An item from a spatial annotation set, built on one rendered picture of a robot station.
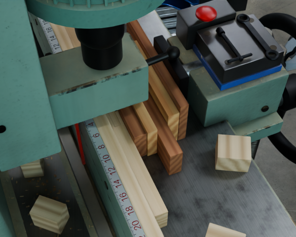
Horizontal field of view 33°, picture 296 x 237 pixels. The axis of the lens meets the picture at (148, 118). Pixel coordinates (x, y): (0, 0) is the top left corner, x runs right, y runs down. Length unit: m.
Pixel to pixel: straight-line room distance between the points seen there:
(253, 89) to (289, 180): 1.09
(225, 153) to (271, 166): 1.14
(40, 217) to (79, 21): 0.35
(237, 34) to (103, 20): 0.30
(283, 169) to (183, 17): 1.15
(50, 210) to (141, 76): 0.24
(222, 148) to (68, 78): 0.23
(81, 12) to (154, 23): 0.42
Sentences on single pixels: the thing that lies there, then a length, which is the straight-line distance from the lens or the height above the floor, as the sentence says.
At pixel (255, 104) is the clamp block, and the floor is 0.91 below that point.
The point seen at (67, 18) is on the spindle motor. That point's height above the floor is 1.18.
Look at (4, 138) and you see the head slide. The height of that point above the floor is 1.03.
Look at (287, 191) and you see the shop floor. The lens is 1.77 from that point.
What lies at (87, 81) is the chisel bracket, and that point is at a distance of 0.62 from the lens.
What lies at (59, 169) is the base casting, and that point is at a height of 0.80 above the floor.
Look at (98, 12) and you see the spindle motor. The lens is 0.48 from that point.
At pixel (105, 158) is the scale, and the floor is 0.96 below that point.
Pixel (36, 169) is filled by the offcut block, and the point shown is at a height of 0.82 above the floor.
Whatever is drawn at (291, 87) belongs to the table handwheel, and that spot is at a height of 0.84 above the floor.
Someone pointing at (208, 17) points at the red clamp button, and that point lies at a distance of 0.72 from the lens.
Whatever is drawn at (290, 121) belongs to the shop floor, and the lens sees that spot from 1.94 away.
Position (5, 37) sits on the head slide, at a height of 1.17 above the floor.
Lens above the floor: 1.49
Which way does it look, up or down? 53 degrees down
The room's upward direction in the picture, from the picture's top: straight up
